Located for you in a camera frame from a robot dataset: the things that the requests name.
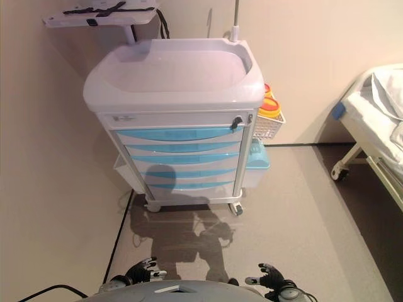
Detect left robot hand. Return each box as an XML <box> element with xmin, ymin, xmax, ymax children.
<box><xmin>125</xmin><ymin>257</ymin><xmax>167</xmax><ymax>286</ymax></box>

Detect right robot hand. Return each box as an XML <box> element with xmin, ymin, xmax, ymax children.
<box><xmin>244</xmin><ymin>262</ymin><xmax>295</xmax><ymax>295</ymax></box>

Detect blue-front drawer with medicines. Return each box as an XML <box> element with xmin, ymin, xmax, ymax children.
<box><xmin>127</xmin><ymin>152</ymin><xmax>240</xmax><ymax>167</ymax></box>

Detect tall blue-front cart drawer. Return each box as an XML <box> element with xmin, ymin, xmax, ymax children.
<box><xmin>115</xmin><ymin>127</ymin><xmax>245</xmax><ymax>146</ymax></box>

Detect grey robot torso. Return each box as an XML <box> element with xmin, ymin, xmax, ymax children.
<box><xmin>74</xmin><ymin>279</ymin><xmax>265</xmax><ymax>302</ymax></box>

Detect white side bin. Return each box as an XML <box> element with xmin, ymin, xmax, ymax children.
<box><xmin>113</xmin><ymin>154</ymin><xmax>139</xmax><ymax>193</ymax></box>

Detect waste bin with blue lid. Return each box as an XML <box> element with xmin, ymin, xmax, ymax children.
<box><xmin>244</xmin><ymin>141</ymin><xmax>271</xmax><ymax>189</ymax></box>

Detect bed caster wheel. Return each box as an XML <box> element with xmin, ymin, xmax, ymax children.
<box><xmin>330</xmin><ymin>168</ymin><xmax>350</xmax><ymax>182</ymax></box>

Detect blue bed corner bumper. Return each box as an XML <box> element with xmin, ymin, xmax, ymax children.
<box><xmin>332</xmin><ymin>103</ymin><xmax>347</xmax><ymax>120</ymax></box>

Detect white hospital bed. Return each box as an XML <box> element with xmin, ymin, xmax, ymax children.
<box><xmin>330</xmin><ymin>62</ymin><xmax>403</xmax><ymax>221</ymax></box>

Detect white medical cart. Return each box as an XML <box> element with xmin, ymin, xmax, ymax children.
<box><xmin>82</xmin><ymin>37</ymin><xmax>266</xmax><ymax>218</ymax></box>

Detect white bedding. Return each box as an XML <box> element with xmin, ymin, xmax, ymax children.
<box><xmin>346</xmin><ymin>64</ymin><xmax>403</xmax><ymax>158</ymax></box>

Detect metal IV pole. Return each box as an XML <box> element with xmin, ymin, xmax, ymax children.
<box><xmin>229</xmin><ymin>0</ymin><xmax>242</xmax><ymax>43</ymax></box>

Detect white overbed table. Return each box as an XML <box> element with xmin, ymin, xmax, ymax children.
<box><xmin>42</xmin><ymin>0</ymin><xmax>158</xmax><ymax>45</ymax></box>

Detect beige floor cable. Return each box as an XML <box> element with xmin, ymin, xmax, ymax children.
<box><xmin>118</xmin><ymin>191</ymin><xmax>149</xmax><ymax>248</ymax></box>

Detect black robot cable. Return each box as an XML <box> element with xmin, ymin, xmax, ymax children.
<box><xmin>17</xmin><ymin>284</ymin><xmax>89</xmax><ymax>302</ymax></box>

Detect white wire basket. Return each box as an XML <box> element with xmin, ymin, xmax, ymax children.
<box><xmin>253</xmin><ymin>109</ymin><xmax>287</xmax><ymax>142</ymax></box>

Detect black hanging cables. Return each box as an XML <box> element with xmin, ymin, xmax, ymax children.
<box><xmin>156</xmin><ymin>9</ymin><xmax>171</xmax><ymax>40</ymax></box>

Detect black strap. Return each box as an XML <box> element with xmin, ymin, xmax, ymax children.
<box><xmin>62</xmin><ymin>1</ymin><xmax>152</xmax><ymax>18</ymax></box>

